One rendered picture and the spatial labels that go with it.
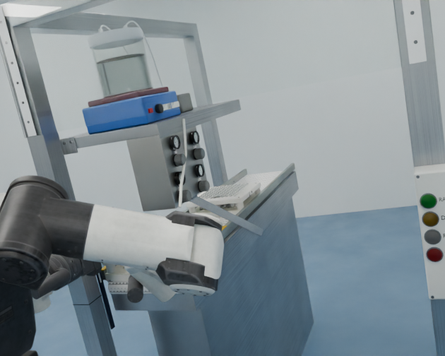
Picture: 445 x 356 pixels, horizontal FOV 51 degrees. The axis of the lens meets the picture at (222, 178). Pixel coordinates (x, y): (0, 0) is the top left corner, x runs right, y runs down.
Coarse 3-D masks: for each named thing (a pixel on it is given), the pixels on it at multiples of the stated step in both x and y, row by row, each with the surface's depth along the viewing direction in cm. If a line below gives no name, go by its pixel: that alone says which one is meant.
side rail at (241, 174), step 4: (240, 172) 251; (244, 172) 257; (236, 176) 245; (240, 176) 250; (228, 180) 237; (232, 180) 240; (236, 180) 244; (224, 184) 230; (228, 184) 235; (188, 208) 196; (188, 212) 194; (104, 272) 142; (104, 276) 142
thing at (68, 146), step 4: (60, 140) 132; (64, 140) 132; (68, 140) 131; (72, 140) 131; (64, 144) 132; (68, 144) 132; (72, 144) 131; (64, 148) 133; (68, 148) 132; (72, 148) 132; (76, 148) 131; (64, 152) 133; (68, 152) 132; (72, 152) 132; (76, 152) 131
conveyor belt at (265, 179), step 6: (252, 174) 258; (258, 174) 255; (264, 174) 252; (270, 174) 249; (276, 174) 245; (246, 180) 247; (252, 180) 243; (258, 180) 241; (264, 180) 238; (270, 180) 235; (264, 186) 224; (222, 222) 179; (114, 282) 142; (120, 282) 141; (126, 282) 140; (108, 288) 142; (114, 288) 141; (120, 288) 140; (126, 288) 140; (144, 288) 137
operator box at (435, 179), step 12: (420, 168) 91; (432, 168) 89; (444, 168) 88; (420, 180) 88; (432, 180) 88; (444, 180) 87; (420, 192) 89; (432, 192) 88; (444, 192) 87; (444, 204) 88; (420, 216) 90; (420, 228) 91; (432, 228) 90; (444, 228) 89; (444, 240) 90; (444, 252) 90; (432, 264) 91; (444, 264) 91; (432, 276) 92; (444, 276) 91; (432, 288) 93; (444, 288) 92
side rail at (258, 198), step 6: (288, 168) 238; (294, 168) 247; (282, 174) 226; (288, 174) 236; (276, 180) 217; (282, 180) 225; (270, 186) 208; (276, 186) 216; (264, 192) 200; (270, 192) 207; (258, 198) 192; (264, 198) 199; (252, 204) 186; (258, 204) 191; (240, 210) 177; (246, 210) 179; (252, 210) 185; (240, 216) 173; (246, 216) 178; (228, 222) 164; (228, 228) 162; (234, 228) 166; (222, 234) 157; (228, 234) 161
